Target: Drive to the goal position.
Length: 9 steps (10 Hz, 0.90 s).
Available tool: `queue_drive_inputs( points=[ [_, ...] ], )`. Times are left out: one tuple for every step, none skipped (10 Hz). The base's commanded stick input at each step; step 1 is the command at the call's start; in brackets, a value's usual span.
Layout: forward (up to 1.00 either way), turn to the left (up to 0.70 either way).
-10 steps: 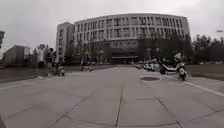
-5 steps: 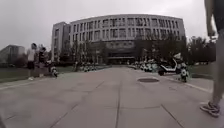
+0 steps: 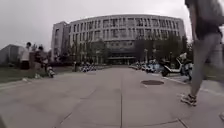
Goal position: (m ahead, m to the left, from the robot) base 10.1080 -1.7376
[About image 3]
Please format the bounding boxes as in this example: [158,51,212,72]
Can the row of trees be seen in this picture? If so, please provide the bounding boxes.
[54,33,194,66]

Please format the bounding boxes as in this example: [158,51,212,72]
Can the row of parked bicycles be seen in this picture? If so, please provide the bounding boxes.
[78,63,98,74]

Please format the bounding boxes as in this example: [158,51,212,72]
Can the row of parked scooters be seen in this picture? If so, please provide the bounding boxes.
[129,59,164,74]

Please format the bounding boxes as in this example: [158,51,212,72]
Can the large curved grey building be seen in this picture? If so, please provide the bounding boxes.
[50,14,188,66]

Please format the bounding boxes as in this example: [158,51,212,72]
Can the round manhole cover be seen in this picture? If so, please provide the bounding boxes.
[140,79,165,86]

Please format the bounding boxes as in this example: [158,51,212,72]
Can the white scooter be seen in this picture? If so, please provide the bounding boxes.
[160,52,194,78]

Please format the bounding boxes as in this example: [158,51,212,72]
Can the person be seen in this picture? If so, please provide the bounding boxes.
[19,41,33,71]
[180,0,224,108]
[34,45,50,73]

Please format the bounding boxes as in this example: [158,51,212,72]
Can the low grey building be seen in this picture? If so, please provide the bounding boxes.
[0,43,25,66]

